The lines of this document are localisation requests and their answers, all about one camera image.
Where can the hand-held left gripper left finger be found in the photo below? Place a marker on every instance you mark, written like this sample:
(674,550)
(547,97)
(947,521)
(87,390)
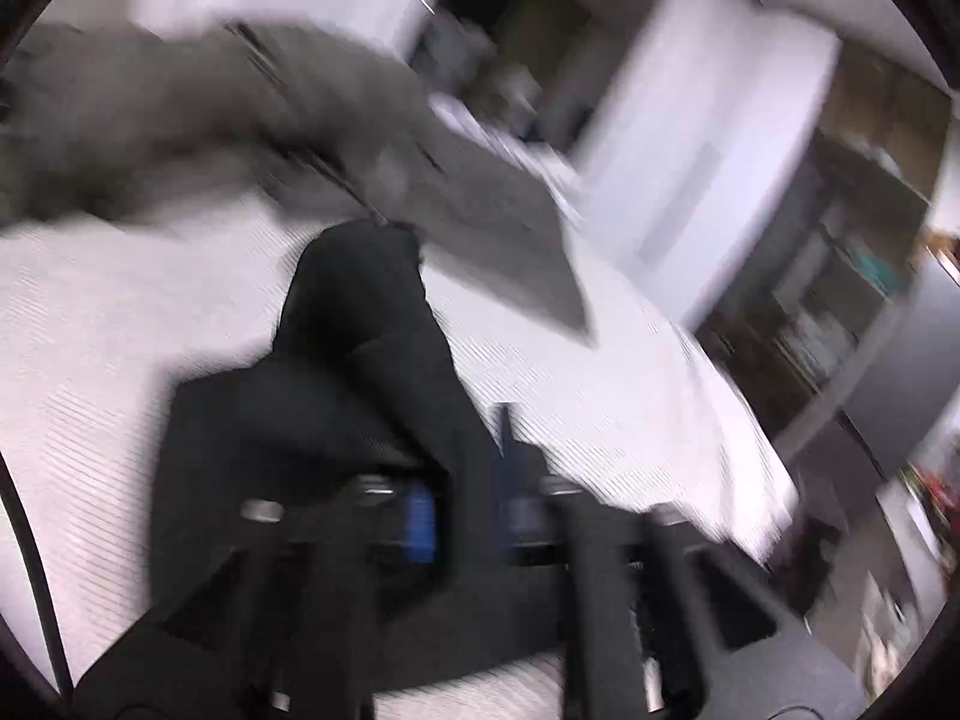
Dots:
(420,525)

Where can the dark wooden shelf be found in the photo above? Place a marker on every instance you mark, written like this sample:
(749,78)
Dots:
(825,292)

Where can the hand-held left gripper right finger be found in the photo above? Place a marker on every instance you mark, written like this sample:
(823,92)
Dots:
(517,517)

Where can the bed with white mattress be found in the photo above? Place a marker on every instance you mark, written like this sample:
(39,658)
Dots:
(112,330)

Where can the grey clothes on rack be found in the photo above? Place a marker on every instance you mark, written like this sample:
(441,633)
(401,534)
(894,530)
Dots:
(457,52)

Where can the dark grey duvet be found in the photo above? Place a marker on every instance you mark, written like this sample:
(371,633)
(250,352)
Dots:
(300,105)

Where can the black sweater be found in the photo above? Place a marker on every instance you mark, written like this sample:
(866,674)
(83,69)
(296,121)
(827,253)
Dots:
(360,360)

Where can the white crumpled quilt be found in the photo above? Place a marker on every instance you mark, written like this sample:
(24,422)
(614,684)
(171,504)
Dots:
(480,127)

